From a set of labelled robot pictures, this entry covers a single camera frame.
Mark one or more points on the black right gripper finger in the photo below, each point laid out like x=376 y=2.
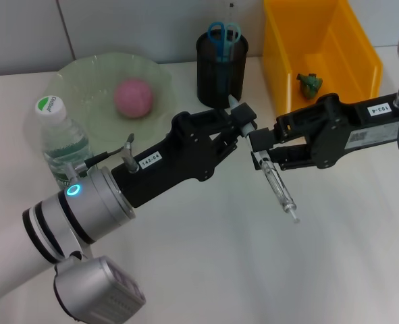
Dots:
x=293 y=160

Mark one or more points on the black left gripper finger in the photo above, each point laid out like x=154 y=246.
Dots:
x=226 y=145
x=260 y=140
x=243 y=114

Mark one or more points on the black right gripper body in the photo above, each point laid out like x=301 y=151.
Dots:
x=354 y=128

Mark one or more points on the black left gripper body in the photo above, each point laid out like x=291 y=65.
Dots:
x=172 y=158

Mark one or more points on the grey retractable pen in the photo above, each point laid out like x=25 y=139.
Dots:
x=278 y=189

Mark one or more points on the green plastic wrapper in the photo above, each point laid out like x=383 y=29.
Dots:
x=310 y=86

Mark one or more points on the blue sheathed scissors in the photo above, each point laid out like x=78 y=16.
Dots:
x=223 y=47

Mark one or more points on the pink peach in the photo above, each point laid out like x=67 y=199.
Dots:
x=134 y=98

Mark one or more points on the transparent plastic ruler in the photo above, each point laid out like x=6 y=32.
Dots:
x=231 y=11

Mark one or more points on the clear green-label water bottle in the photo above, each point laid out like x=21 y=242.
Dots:
x=60 y=141

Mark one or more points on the black mesh pen holder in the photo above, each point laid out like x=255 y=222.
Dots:
x=209 y=84

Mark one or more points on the pale green glass fruit plate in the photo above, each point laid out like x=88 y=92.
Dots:
x=94 y=74

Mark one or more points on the yellow plastic bin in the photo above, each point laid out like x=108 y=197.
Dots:
x=337 y=44

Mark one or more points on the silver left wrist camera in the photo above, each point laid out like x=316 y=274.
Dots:
x=94 y=290

